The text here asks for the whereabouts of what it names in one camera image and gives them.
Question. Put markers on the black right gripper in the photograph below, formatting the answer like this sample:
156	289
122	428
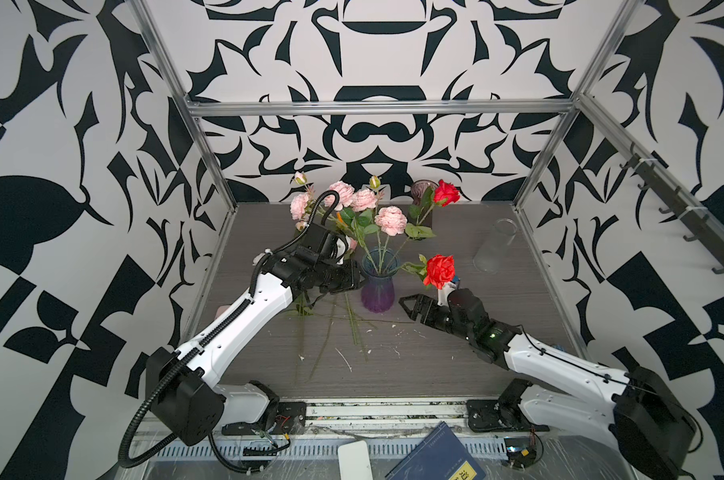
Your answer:
424	301

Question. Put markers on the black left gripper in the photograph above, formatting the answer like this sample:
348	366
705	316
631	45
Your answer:
351	276

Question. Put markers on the large red rose stem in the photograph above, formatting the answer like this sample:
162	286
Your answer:
436	271

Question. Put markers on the purple ribbed glass vase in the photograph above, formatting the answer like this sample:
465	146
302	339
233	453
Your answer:
378	295

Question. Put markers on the pink peony flower stem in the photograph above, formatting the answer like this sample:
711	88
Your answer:
375	225

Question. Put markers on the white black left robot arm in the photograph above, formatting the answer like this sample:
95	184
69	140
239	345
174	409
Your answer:
182	386

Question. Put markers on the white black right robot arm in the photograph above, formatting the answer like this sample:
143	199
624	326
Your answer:
633	412

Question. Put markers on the clear glass vase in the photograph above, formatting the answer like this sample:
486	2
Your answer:
490	256

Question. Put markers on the dark maroon glass vase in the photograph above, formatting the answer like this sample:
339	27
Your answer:
421	210

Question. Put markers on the orange pink blue rosebud stem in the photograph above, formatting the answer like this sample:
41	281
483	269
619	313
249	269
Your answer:
335	222

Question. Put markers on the white and peach rosebud stem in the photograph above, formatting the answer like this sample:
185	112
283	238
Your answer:
332	327

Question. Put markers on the blue book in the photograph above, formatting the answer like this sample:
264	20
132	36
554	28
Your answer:
440	456

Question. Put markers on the white rectangular device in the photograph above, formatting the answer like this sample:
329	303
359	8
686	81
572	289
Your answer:
354	461

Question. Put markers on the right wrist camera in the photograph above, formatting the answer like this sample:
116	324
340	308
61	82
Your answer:
444	292

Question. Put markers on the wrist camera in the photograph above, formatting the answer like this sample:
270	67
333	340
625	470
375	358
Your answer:
324	244
444	292

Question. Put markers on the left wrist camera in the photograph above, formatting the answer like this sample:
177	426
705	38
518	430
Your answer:
324	244

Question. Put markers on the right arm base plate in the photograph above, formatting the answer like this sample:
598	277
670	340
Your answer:
502	414

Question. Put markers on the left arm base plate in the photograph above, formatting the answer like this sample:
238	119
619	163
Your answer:
278	419

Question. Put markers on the aluminium frame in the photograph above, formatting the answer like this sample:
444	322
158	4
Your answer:
533	102

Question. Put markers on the black wall hook rail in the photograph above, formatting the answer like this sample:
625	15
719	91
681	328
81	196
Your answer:
679	202

